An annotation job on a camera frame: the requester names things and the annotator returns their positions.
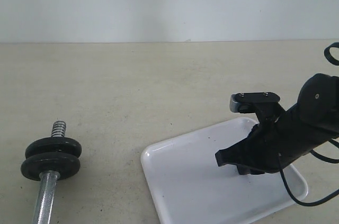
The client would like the white rectangular tray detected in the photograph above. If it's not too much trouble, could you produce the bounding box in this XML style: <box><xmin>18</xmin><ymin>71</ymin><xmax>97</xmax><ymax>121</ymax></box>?
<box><xmin>141</xmin><ymin>117</ymin><xmax>293</xmax><ymax>223</ymax></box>

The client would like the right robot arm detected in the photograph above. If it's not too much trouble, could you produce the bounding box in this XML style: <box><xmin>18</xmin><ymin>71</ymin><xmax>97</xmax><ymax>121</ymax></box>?
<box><xmin>215</xmin><ymin>74</ymin><xmax>338</xmax><ymax>175</ymax></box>

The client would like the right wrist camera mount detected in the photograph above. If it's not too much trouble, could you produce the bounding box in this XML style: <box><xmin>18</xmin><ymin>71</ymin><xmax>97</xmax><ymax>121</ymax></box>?
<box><xmin>229</xmin><ymin>92</ymin><xmax>285</xmax><ymax>124</ymax></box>

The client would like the black weight plate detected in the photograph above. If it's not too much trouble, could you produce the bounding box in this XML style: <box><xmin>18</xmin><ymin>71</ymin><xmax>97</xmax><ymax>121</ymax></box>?
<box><xmin>25</xmin><ymin>137</ymin><xmax>82</xmax><ymax>158</ymax></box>

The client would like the chrome threaded dumbbell bar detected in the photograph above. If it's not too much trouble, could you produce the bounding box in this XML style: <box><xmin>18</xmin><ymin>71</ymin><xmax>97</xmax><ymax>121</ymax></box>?
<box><xmin>31</xmin><ymin>120</ymin><xmax>69</xmax><ymax>224</ymax></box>

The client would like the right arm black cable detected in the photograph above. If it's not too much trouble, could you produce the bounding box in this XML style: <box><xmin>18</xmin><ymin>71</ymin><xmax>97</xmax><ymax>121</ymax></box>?
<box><xmin>278</xmin><ymin>41</ymin><xmax>339</xmax><ymax>206</ymax></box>

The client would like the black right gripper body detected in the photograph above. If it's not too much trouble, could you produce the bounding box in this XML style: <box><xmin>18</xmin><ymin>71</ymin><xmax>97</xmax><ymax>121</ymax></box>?
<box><xmin>238</xmin><ymin>110</ymin><xmax>318</xmax><ymax>174</ymax></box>

